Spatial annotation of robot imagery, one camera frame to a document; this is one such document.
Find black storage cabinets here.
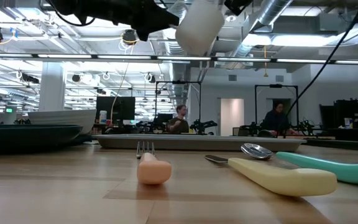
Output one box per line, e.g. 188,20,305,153
319,99,358,130

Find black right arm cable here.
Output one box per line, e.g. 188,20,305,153
284,0,358,138

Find white building column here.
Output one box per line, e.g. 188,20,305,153
39,62,66,112

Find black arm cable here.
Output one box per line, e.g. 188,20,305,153
46,0,96,27
284,0,358,138

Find black monitor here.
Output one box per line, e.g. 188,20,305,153
96,96,136,127

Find yellow-handled knife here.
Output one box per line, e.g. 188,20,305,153
204,154,339,198

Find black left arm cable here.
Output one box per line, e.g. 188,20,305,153
46,0,96,27

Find person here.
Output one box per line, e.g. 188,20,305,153
260,101,293,137
167,104,190,135

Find orange-handled fork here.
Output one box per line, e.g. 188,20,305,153
135,141,173,185

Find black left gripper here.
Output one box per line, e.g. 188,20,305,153
73,0,180,42

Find teal-handled spoon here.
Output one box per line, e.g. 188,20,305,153
241,142,358,185

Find grey plastic tray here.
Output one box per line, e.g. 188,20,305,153
93,134,308,153

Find white bowl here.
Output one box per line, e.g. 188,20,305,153
28,108,98,135

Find black background rig frame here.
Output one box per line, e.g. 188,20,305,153
254,83,300,125
155,80,203,125

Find black aluminium table frame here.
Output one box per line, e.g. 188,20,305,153
305,138,358,152

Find silver ventilation duct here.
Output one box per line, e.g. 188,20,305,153
228,0,293,58
157,0,190,57

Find white mug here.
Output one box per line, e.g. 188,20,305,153
175,0,226,57

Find overhead LED light bar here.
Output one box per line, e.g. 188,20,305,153
0,52,358,65

